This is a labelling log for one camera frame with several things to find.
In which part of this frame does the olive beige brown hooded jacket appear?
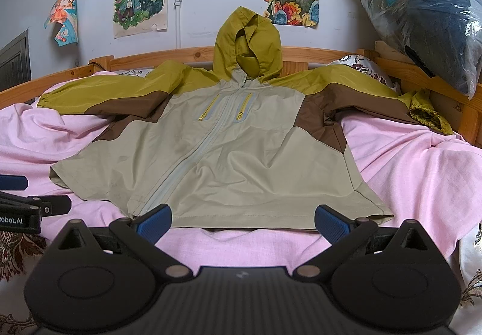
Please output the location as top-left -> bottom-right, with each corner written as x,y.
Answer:
38,7 -> 452,230

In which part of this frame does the plastic bag of clothes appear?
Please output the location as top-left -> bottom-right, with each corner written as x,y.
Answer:
360,0 -> 481,98

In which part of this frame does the floral white mattress cover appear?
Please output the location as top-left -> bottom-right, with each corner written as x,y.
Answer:
0,54 -> 482,335

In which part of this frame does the pink bed sheet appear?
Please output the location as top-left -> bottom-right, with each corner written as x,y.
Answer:
1,104 -> 481,267

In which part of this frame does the orange-haired girl curled poster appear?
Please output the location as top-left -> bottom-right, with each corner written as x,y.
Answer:
44,0 -> 78,46

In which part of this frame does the wooden bed frame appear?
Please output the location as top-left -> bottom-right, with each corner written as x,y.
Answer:
1,42 -> 481,145

